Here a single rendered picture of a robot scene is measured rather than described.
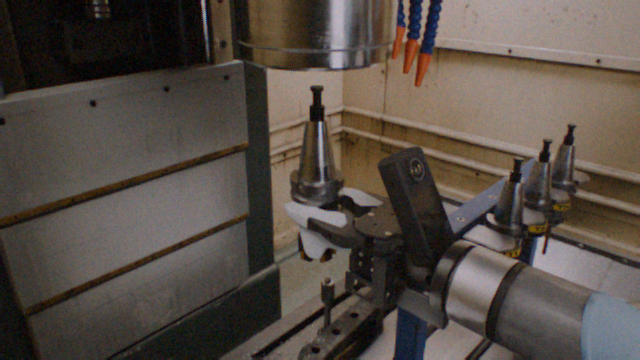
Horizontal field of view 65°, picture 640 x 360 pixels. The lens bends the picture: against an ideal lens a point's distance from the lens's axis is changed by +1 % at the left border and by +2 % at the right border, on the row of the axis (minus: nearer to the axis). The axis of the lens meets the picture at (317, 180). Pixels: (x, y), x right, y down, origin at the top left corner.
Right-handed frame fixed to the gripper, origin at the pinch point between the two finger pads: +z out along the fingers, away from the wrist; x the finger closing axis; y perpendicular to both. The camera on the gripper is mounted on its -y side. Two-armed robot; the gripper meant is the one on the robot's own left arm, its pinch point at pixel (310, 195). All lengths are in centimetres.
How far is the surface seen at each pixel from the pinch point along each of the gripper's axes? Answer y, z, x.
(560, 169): 9, -12, 53
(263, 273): 47, 44, 29
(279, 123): 25, 81, 68
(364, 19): -20.8, -8.8, -2.2
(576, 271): 52, -10, 93
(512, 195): 6.9, -11.9, 31.2
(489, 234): 12.6, -10.8, 27.7
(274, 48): -18.3, -3.3, -7.9
